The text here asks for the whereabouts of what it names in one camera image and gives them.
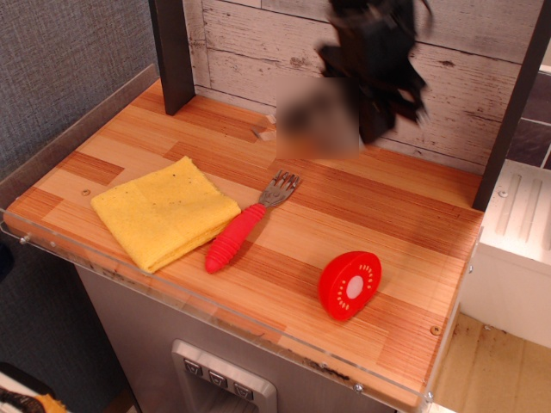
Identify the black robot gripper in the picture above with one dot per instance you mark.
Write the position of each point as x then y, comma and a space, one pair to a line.
375, 39

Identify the stainless steel pot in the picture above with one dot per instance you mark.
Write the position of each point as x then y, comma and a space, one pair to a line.
315, 118

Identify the yellow folded cloth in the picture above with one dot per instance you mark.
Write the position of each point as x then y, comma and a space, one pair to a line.
162, 216

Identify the red toy tomato half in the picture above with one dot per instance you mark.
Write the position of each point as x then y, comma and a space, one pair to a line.
348, 283

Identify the clear acrylic front guard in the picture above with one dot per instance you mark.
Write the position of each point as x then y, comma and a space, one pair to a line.
269, 294

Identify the silver dispenser button panel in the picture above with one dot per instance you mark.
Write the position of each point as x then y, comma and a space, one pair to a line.
212, 384

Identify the orange object bottom left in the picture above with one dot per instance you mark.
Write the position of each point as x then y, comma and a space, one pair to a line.
50, 404

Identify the dark right shelf post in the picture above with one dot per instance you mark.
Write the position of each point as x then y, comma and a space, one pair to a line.
526, 77

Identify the red handled metal fork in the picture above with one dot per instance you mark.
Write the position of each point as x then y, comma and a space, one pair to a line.
227, 244

